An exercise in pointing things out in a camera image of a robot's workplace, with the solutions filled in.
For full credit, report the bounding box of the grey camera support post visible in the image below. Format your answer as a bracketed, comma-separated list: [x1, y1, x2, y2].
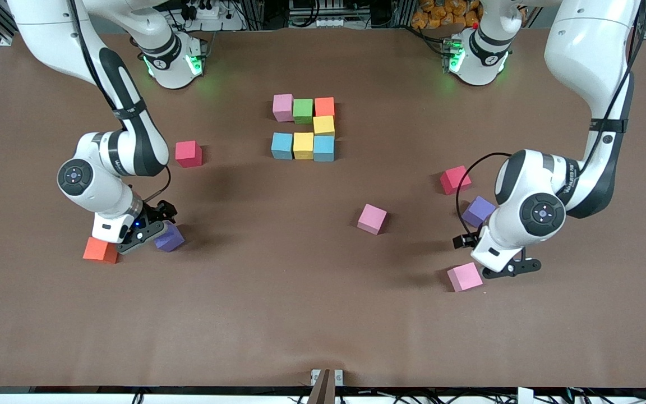
[307, 369, 336, 404]

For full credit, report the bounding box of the pink foam cube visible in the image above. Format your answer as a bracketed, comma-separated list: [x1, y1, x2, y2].
[357, 204, 388, 235]
[447, 262, 483, 293]
[273, 94, 294, 123]

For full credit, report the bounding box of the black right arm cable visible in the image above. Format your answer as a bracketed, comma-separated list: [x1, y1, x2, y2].
[68, 0, 173, 204]

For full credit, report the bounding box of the bag of orange items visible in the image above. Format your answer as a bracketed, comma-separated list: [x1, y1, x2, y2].
[411, 0, 483, 30]

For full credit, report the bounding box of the white table edge rail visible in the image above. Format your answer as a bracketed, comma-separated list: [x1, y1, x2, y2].
[0, 386, 646, 404]

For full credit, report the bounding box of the red foam cube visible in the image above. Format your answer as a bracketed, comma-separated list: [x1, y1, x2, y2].
[440, 166, 473, 196]
[175, 140, 203, 168]

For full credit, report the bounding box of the small metal bracket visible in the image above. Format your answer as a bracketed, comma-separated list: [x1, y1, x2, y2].
[311, 369, 344, 387]

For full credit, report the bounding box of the white power strip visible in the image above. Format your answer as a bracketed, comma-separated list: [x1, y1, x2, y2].
[180, 0, 229, 21]

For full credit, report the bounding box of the green foam cube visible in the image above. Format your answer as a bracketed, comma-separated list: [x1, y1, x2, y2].
[293, 98, 315, 125]

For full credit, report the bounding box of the brown paper table cover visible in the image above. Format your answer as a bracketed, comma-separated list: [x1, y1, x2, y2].
[0, 27, 646, 389]

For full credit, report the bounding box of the purple foam cube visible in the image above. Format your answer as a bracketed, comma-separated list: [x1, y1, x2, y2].
[462, 196, 497, 228]
[154, 223, 185, 253]

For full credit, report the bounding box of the metal equipment rack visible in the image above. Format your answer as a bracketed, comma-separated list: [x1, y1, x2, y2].
[288, 0, 347, 29]

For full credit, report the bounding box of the blue foam cube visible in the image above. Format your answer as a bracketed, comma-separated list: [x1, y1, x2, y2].
[271, 132, 294, 160]
[313, 135, 335, 162]

